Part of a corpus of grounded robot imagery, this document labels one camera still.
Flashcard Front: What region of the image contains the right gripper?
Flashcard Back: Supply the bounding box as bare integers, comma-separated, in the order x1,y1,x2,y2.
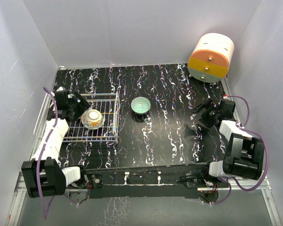
191,98,220,128

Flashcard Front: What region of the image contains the yellow floral bowl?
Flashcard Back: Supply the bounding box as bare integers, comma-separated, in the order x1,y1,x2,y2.
81,109,105,130

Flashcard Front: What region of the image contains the mint green bowl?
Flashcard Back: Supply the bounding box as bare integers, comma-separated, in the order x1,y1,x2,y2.
131,97,151,115

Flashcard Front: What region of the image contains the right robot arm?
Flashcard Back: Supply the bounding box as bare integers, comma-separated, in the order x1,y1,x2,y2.
192,98,265,187

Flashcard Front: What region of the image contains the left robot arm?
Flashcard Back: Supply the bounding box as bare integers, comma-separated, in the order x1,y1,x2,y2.
21,87,90,198

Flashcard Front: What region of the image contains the round pastel drawer cabinet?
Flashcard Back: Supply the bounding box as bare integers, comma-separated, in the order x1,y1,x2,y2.
187,33,234,83

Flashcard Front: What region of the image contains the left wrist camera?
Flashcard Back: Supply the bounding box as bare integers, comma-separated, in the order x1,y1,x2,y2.
52,86,74,100

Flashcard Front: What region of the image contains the white wire dish rack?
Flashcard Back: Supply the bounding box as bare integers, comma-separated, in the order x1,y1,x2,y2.
33,93,120,142

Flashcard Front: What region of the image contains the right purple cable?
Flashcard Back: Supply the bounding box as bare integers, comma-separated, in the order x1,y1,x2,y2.
209,95,270,204

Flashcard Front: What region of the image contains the aluminium frame rail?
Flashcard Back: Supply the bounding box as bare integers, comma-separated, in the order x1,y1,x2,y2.
6,143,62,226

